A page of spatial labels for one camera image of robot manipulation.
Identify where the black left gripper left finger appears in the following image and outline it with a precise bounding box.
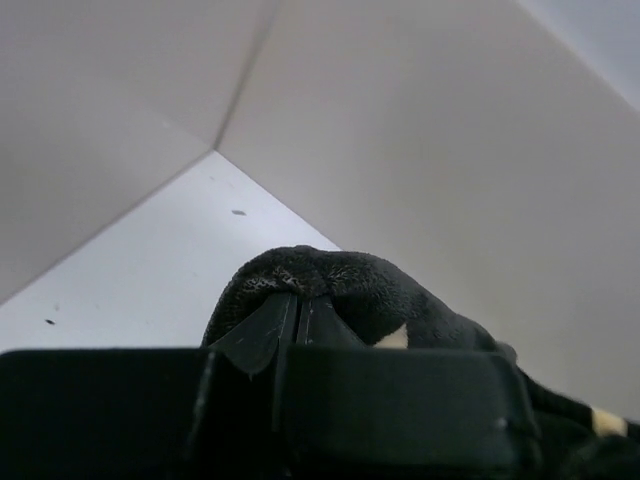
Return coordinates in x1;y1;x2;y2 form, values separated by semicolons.
1;294;293;479

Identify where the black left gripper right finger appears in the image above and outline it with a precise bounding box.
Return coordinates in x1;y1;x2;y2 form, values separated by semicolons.
280;299;542;479

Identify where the black floral plush pillowcase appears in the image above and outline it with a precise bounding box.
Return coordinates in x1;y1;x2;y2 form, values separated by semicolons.
201;245;639;479

